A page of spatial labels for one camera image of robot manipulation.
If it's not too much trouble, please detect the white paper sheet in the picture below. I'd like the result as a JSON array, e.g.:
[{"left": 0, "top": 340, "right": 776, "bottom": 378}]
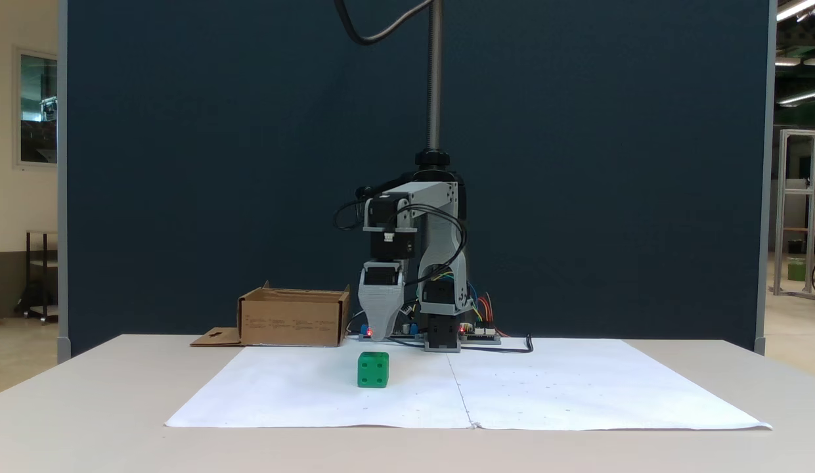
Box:
[{"left": 164, "top": 345, "right": 774, "bottom": 432}]

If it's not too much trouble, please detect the blue circuit board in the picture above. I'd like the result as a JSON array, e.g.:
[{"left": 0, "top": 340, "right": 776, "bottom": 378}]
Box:
[{"left": 358, "top": 322, "right": 426, "bottom": 343}]

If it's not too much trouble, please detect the circuit board with coloured wires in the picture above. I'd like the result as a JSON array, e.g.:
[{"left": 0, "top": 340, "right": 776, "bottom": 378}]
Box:
[{"left": 460, "top": 323, "right": 502, "bottom": 345}]

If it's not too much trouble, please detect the framed window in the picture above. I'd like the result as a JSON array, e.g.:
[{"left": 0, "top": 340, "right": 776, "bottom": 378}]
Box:
[{"left": 13, "top": 46, "right": 58, "bottom": 169}]

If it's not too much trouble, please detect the thick black power cable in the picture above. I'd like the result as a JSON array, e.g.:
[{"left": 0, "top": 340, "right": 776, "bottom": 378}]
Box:
[{"left": 461, "top": 334, "right": 535, "bottom": 355}]

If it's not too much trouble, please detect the green die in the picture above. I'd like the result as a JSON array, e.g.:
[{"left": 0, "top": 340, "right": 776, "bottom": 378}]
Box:
[{"left": 357, "top": 351, "right": 390, "bottom": 389}]

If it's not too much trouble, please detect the dark shelf cart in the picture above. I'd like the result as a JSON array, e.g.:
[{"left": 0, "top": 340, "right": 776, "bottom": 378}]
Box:
[{"left": 14, "top": 230, "right": 58, "bottom": 323}]

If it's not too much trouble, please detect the aluminium profile frame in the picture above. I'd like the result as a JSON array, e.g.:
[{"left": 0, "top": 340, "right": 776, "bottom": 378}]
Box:
[{"left": 773, "top": 129, "right": 815, "bottom": 298}]

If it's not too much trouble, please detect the dark blue partition panel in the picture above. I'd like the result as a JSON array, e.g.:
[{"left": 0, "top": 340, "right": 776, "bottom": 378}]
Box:
[{"left": 58, "top": 0, "right": 776, "bottom": 359}]

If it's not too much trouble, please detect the black camera cable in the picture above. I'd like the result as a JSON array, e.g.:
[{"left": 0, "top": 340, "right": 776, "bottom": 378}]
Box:
[{"left": 333, "top": 0, "right": 435, "bottom": 47}]

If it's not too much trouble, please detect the brown cardboard box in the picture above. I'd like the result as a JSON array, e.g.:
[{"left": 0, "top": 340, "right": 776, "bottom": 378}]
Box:
[{"left": 190, "top": 281, "right": 351, "bottom": 348}]

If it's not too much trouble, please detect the metal camera pole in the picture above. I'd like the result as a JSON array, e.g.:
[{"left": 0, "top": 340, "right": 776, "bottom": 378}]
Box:
[{"left": 415, "top": 0, "right": 451, "bottom": 170}]

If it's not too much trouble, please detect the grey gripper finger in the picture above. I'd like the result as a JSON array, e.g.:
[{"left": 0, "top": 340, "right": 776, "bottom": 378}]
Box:
[{"left": 359, "top": 292, "right": 406, "bottom": 342}]

